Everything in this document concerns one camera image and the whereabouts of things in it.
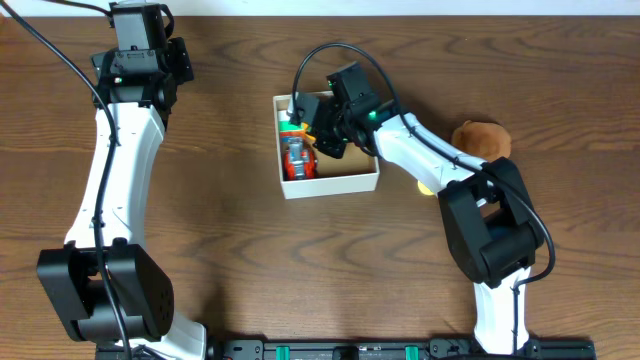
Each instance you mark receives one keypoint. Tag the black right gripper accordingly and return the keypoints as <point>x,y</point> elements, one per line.
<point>326,141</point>

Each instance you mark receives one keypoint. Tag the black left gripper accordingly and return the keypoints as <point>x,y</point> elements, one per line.
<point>135,55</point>

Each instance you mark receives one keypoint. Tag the multicoloured puzzle cube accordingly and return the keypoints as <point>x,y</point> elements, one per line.
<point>286,130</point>

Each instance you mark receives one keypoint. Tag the red toy truck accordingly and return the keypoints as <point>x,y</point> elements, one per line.
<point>299,161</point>

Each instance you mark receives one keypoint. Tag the round wooden rattle toy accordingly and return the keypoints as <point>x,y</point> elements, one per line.
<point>424,189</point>

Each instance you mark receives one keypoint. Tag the brown plush toy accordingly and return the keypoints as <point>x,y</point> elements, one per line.
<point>485,140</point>

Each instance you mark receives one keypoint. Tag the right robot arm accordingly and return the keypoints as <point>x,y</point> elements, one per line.
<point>491,227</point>

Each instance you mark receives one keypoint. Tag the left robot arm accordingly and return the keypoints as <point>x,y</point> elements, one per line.
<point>103,285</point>

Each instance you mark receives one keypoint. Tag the white open cardboard box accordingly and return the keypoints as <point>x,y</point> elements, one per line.
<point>354,172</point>

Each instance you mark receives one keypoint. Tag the black mounting rail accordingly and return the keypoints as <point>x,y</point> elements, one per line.
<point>436,348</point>

